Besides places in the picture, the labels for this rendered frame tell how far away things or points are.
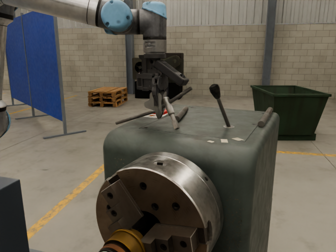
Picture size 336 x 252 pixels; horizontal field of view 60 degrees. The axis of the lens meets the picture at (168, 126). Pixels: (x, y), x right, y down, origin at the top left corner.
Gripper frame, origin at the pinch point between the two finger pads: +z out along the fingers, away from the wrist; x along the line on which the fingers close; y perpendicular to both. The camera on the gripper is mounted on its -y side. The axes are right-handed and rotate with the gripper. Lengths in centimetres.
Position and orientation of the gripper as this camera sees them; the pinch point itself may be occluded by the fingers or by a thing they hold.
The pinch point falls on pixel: (161, 115)
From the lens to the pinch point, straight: 98.1
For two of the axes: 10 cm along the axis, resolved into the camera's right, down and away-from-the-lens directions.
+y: -9.0, -1.1, 4.3
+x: -4.4, 2.2, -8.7
